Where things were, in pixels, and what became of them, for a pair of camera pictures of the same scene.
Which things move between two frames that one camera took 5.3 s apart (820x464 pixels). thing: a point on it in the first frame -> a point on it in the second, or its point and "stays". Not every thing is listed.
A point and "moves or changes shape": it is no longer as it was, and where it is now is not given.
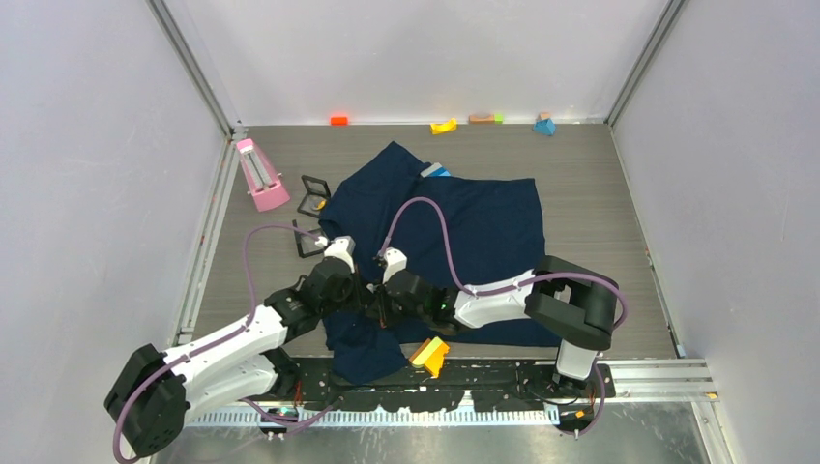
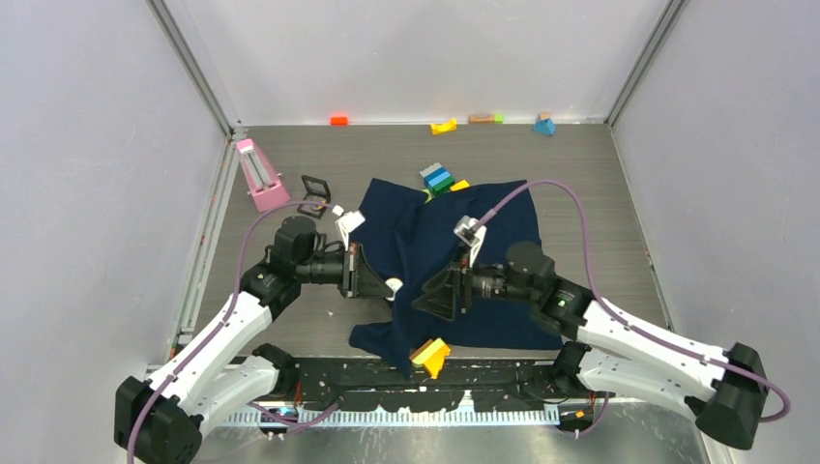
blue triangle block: [544, 127] stays
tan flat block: [488, 120] stays
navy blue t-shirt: [469, 235] moves or changes shape
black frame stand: [317, 196] stays
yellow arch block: [441, 128] stays
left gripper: [361, 297] -> [358, 279]
